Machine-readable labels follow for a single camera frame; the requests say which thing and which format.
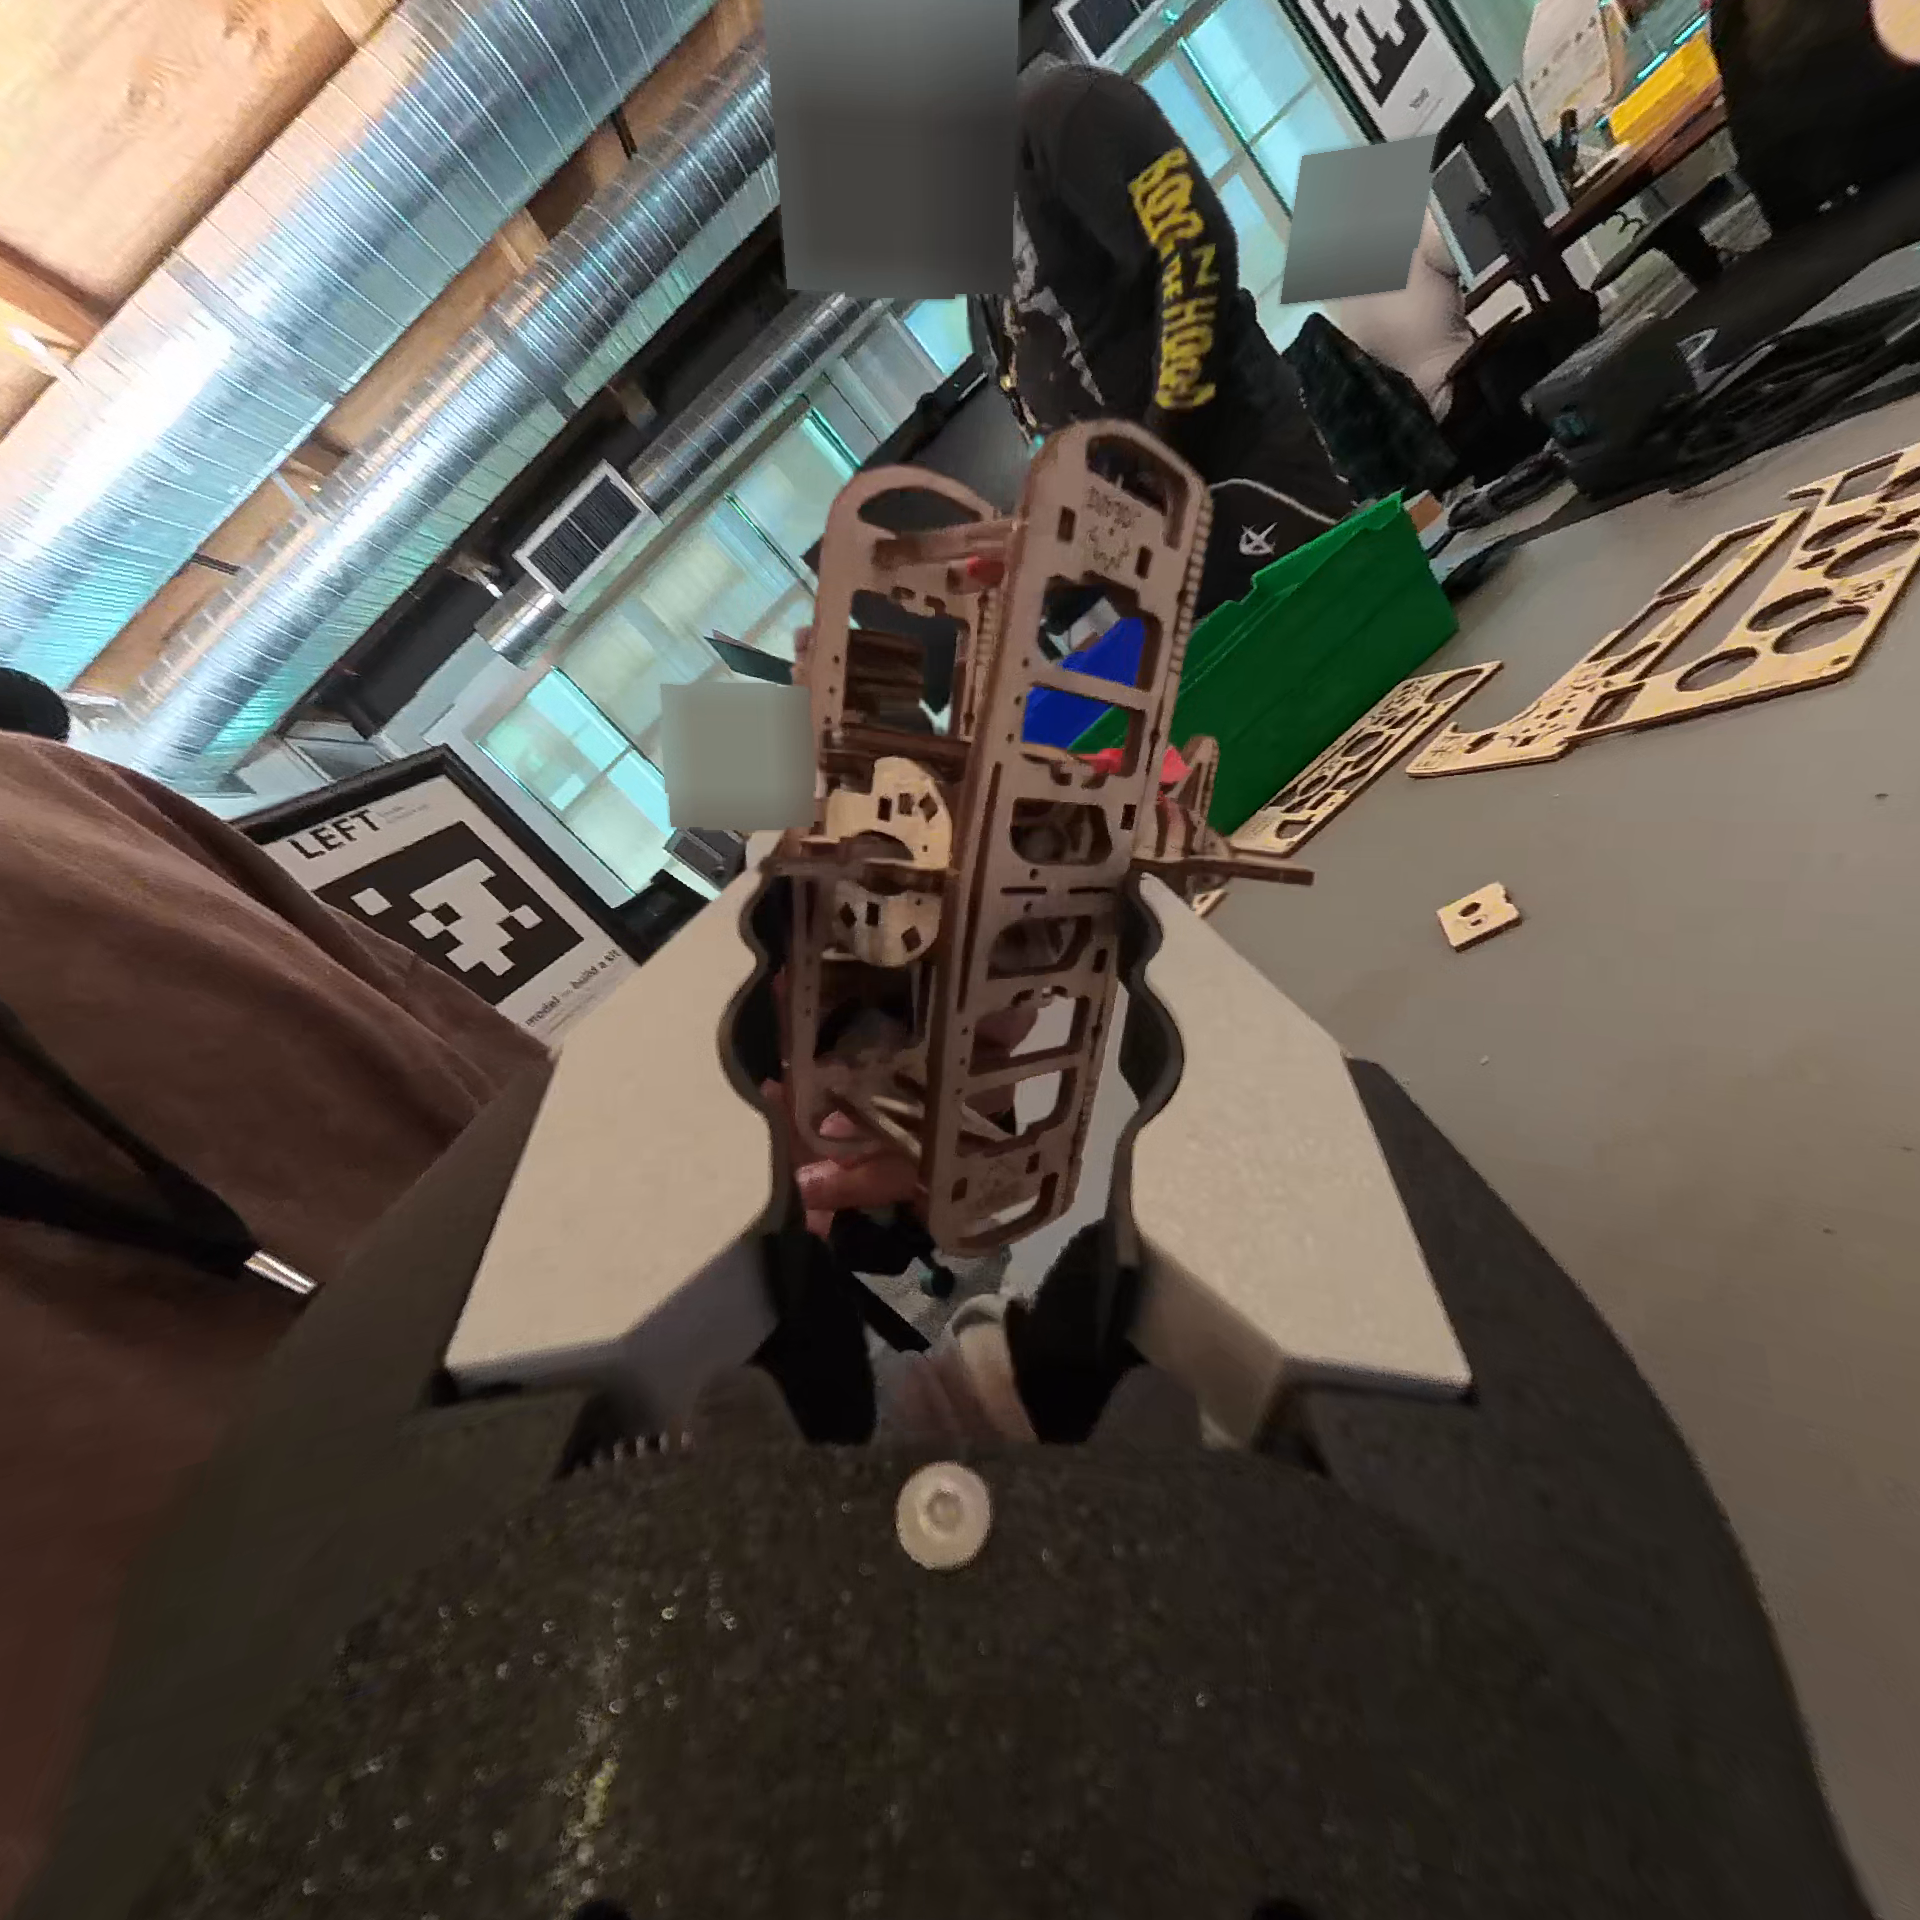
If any black lanyard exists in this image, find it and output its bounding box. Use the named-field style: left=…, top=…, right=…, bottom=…
left=0, top=1003, right=321, bottom=1298

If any wooden sheet with oval holes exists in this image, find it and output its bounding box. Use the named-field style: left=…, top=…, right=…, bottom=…
left=1410, top=449, right=1920, bottom=781

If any blue plastic bin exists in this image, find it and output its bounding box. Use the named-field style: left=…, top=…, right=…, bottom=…
left=1022, top=615, right=1155, bottom=753

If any grey desk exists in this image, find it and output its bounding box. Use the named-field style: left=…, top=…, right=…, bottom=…
left=960, top=277, right=1920, bottom=1920

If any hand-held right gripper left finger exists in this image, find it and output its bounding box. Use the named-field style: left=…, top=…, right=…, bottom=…
left=439, top=872, right=811, bottom=1410

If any wooden biplane model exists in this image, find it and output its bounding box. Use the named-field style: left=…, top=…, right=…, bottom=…
left=755, top=418, right=1314, bottom=1258

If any marker sign board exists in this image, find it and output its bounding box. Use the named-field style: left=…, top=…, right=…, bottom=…
left=232, top=747, right=648, bottom=1040
left=1287, top=0, right=1479, bottom=112

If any green plastic bin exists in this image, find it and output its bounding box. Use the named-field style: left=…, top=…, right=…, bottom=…
left=1163, top=492, right=1459, bottom=839

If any black power adapter with cables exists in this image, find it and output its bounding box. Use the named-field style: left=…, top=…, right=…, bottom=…
left=1522, top=285, right=1920, bottom=505

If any wooden sheet with irregular holes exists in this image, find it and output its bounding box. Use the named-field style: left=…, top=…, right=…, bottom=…
left=1232, top=666, right=1506, bottom=859

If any white air vent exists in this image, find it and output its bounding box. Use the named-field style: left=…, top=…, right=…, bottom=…
left=514, top=460, right=658, bottom=604

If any person's left hand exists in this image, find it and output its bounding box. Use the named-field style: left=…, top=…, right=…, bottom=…
left=794, top=1151, right=907, bottom=1220

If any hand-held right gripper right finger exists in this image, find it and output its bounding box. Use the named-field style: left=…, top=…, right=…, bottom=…
left=1113, top=878, right=1475, bottom=1447

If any silver air duct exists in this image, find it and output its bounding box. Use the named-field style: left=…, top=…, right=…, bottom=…
left=0, top=0, right=783, bottom=639
left=93, top=292, right=901, bottom=781

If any brown sweater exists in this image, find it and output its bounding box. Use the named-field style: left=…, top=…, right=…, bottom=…
left=0, top=732, right=560, bottom=1920

